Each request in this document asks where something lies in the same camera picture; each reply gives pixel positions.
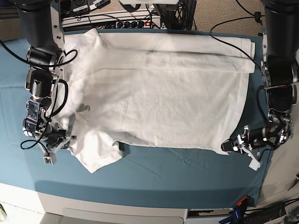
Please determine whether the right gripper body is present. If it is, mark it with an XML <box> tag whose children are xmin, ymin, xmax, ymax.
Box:
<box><xmin>22</xmin><ymin>99</ymin><xmax>77</xmax><ymax>159</ymax></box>

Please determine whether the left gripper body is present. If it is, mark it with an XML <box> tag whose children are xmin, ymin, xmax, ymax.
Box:
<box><xmin>235</xmin><ymin>109</ymin><xmax>293</xmax><ymax>161</ymax></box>

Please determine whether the white T-shirt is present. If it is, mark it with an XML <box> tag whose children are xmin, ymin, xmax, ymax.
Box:
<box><xmin>55</xmin><ymin>29</ymin><xmax>255</xmax><ymax>173</ymax></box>

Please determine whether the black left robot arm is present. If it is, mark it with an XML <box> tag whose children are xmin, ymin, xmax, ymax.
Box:
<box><xmin>221</xmin><ymin>0</ymin><xmax>299</xmax><ymax>154</ymax></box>

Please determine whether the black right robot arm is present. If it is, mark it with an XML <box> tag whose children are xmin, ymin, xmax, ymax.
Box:
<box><xmin>15</xmin><ymin>0</ymin><xmax>75</xmax><ymax>164</ymax></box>

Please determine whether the orange blue clamp bottom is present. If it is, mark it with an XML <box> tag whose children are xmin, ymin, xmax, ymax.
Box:
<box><xmin>219</xmin><ymin>196</ymin><xmax>250</xmax><ymax>224</ymax></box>

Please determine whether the teal table cloth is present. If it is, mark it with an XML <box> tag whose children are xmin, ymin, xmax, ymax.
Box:
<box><xmin>0</xmin><ymin>49</ymin><xmax>277</xmax><ymax>209</ymax></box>

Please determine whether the black power strip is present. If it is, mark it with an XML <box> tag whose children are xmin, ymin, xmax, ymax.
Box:
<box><xmin>92</xmin><ymin>20</ymin><xmax>162</xmax><ymax>30</ymax></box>

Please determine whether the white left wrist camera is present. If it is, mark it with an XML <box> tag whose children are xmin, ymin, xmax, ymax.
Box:
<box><xmin>249</xmin><ymin>159</ymin><xmax>262</xmax><ymax>171</ymax></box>

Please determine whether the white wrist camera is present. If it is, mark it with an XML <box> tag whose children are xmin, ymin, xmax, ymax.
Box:
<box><xmin>43</xmin><ymin>153</ymin><xmax>57</xmax><ymax>165</ymax></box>
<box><xmin>249</xmin><ymin>159</ymin><xmax>262</xmax><ymax>171</ymax></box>

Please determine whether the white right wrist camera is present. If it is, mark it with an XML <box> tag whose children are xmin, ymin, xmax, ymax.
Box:
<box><xmin>43</xmin><ymin>153</ymin><xmax>57</xmax><ymax>165</ymax></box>

